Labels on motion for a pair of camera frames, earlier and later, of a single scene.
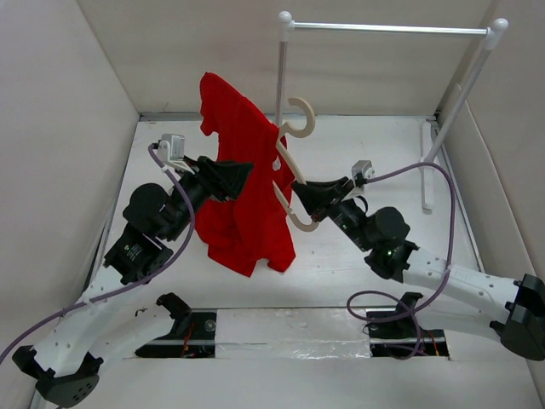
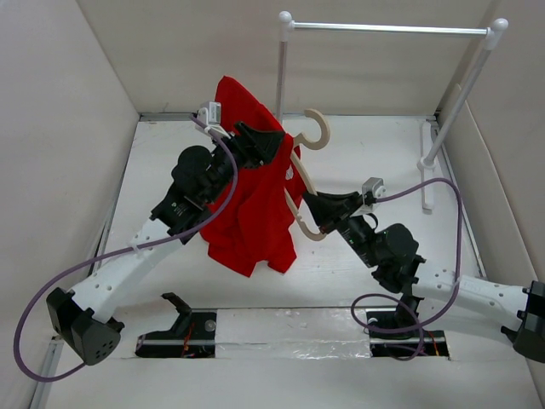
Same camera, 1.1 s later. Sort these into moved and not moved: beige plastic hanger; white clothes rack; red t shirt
Moved: beige plastic hanger
Not moved: white clothes rack; red t shirt
